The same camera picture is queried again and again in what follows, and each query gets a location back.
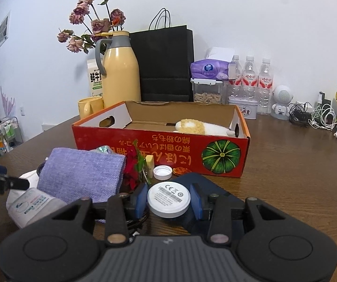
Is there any water bottle right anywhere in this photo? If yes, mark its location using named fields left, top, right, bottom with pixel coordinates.
left=257, top=59, right=274, bottom=115

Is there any red artificial rose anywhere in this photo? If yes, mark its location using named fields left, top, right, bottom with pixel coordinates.
left=121, top=139, right=152, bottom=193

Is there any white milk carton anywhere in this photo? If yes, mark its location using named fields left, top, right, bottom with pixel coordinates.
left=87, top=59, right=103, bottom=97

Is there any iridescent ball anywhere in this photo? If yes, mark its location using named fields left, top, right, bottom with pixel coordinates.
left=91, top=145, right=116, bottom=155

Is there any white robot figurine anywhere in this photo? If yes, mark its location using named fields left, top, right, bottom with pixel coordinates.
left=270, top=85, right=293, bottom=120

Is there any white tin box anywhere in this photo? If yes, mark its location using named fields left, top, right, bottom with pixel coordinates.
left=228, top=96, right=258, bottom=120

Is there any red cardboard pumpkin box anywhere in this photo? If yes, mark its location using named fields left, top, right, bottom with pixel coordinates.
left=72, top=101, right=251, bottom=178

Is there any dried pink rose bouquet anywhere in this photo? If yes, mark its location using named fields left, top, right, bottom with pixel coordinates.
left=57, top=0, right=126, bottom=54

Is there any dried orange leaf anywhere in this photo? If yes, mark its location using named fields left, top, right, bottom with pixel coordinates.
left=173, top=167, right=191, bottom=176

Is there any yellow ceramic mug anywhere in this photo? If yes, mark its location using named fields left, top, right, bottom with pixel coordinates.
left=78, top=96, right=104, bottom=119

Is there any purple knitted cloth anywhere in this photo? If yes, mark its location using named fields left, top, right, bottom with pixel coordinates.
left=37, top=148, right=126, bottom=204

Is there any small yellow packet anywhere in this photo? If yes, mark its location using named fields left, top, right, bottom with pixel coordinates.
left=145, top=155, right=155, bottom=178

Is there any tangled cables pile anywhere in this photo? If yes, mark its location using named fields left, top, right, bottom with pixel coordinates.
left=287, top=101, right=337, bottom=131

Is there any storage cart shelf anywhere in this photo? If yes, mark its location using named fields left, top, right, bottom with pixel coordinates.
left=0, top=116, right=25, bottom=165

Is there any clear seed container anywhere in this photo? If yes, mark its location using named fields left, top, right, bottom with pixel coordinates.
left=191, top=78, right=223, bottom=104

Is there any white round device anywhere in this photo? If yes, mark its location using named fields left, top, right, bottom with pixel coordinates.
left=147, top=181, right=191, bottom=219

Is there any purple tissue pack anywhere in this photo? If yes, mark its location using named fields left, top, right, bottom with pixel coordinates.
left=190, top=59, right=236, bottom=80

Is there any yellow plush toy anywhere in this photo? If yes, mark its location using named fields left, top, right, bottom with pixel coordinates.
left=175, top=119, right=235, bottom=137

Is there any black paper bag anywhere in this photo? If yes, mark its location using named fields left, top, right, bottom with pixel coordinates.
left=130, top=8, right=194, bottom=102

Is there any water bottle middle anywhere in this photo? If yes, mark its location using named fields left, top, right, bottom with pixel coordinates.
left=242, top=55, right=258, bottom=99

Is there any water bottle left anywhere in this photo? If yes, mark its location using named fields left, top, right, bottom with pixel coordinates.
left=228, top=55, right=242, bottom=98

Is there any water bottle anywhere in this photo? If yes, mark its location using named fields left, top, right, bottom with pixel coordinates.
left=228, top=55, right=242, bottom=98
left=242, top=55, right=258, bottom=99
left=257, top=59, right=274, bottom=115

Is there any yellow thermos jug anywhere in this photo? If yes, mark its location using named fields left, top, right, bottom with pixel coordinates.
left=95, top=31, right=141, bottom=108

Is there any white jar cap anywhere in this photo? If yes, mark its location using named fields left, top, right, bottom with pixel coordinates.
left=153, top=165, right=173, bottom=181

